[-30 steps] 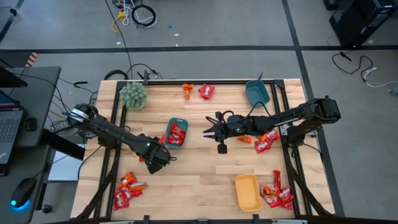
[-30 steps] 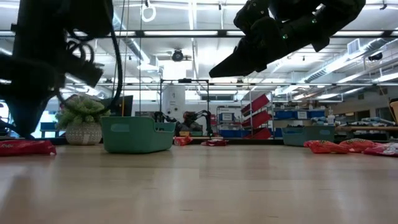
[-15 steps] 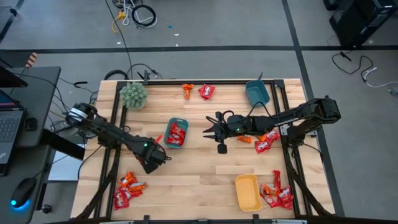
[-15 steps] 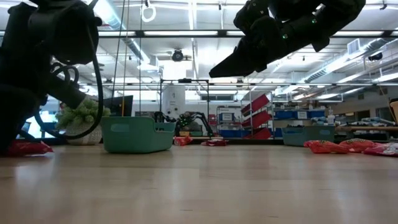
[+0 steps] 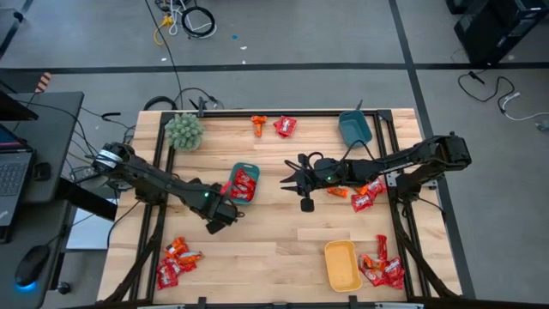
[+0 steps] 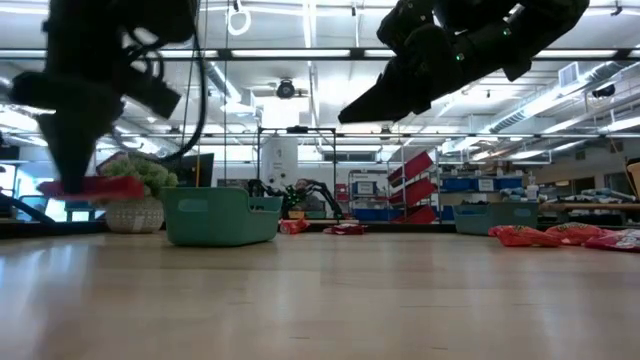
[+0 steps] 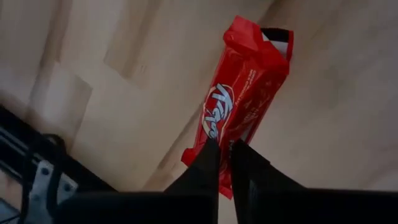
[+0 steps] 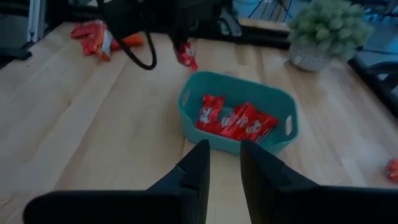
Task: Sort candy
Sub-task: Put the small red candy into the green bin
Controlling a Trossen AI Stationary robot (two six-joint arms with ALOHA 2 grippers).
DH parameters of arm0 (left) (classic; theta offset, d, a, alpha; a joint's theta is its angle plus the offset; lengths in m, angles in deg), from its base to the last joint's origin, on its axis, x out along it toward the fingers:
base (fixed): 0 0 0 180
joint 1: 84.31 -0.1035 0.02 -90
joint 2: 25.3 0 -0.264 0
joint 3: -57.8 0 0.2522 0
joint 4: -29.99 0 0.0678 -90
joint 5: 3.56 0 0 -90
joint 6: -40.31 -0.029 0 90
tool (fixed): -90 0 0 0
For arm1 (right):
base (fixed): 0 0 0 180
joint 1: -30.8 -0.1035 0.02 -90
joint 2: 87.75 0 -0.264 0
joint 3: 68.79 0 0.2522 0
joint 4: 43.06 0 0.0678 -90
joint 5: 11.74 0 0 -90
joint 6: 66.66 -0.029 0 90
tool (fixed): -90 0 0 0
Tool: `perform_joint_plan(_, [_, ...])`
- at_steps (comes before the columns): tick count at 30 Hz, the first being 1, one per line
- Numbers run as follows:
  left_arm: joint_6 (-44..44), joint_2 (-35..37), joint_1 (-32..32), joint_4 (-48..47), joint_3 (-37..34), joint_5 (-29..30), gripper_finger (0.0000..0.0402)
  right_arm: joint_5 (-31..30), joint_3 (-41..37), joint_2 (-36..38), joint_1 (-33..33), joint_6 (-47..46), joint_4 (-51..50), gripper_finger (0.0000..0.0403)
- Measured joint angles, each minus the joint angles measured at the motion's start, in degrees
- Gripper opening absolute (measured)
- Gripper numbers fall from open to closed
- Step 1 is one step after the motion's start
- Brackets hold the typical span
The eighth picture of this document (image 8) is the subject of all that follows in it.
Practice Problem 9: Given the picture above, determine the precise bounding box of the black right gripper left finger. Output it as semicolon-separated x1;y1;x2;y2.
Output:
23;139;211;224

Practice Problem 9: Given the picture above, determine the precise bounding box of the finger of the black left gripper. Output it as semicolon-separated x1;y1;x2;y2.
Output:
169;27;185;52
182;29;192;48

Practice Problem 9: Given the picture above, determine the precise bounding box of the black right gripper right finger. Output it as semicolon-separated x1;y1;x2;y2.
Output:
239;139;398;224

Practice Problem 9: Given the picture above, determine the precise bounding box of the red KitKat candy bar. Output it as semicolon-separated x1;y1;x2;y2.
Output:
195;94;226;135
176;41;199;72
244;111;280;144
220;102;257;139

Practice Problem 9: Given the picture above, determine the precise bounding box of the light teal plastic basket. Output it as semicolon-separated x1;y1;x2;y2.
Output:
177;70;300;156

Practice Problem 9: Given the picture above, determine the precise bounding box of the white and orange candy wrapper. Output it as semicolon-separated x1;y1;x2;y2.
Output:
96;28;114;62

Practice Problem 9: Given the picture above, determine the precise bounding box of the red candy bag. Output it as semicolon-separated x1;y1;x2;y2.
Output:
70;19;105;40
80;32;103;57

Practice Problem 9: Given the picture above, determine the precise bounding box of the green artificial potted plant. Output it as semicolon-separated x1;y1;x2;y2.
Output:
287;0;374;73

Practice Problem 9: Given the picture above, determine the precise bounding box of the black left wrist camera cable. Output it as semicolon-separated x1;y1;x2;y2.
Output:
115;29;158;71

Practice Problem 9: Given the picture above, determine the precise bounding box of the white metal post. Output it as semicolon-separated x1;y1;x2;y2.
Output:
27;0;47;43

